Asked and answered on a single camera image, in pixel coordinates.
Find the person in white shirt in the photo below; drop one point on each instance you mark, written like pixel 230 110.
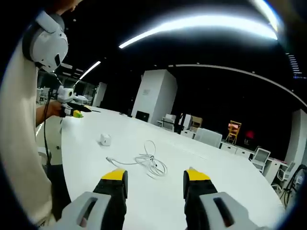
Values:
pixel 19 134

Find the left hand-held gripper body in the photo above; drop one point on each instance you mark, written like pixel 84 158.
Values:
pixel 65 94

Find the long ceiling light strip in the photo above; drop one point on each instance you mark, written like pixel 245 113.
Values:
pixel 192 24

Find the yellow rack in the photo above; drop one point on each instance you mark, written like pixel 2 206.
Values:
pixel 233 131

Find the curved ceiling light band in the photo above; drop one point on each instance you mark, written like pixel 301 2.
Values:
pixel 239 70

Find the white mesh chair back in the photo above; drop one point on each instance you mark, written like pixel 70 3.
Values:
pixel 208 137

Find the short ceiling light strip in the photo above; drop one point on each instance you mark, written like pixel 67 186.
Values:
pixel 90 70

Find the white desk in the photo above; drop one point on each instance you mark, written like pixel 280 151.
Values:
pixel 148 203

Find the white office chair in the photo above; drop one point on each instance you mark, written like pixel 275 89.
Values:
pixel 285 172
pixel 260 158

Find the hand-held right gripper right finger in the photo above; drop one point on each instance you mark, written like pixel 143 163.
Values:
pixel 199 191

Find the low white cabinet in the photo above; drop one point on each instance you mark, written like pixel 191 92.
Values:
pixel 236 148

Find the white chest-worn device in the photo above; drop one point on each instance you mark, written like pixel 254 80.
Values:
pixel 46 45

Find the white charger adapter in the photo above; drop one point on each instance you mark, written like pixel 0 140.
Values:
pixel 106 139

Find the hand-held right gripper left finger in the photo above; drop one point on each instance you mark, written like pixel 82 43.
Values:
pixel 112 191

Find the red glowing object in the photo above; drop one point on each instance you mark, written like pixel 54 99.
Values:
pixel 249 135

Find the brown cardboard box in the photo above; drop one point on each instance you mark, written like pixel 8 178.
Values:
pixel 197 122

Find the black laptop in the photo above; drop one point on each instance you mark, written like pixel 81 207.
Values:
pixel 142 116

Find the person's left hand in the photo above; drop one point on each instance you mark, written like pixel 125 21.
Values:
pixel 54 109

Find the white square pillar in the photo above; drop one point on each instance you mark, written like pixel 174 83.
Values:
pixel 153 95

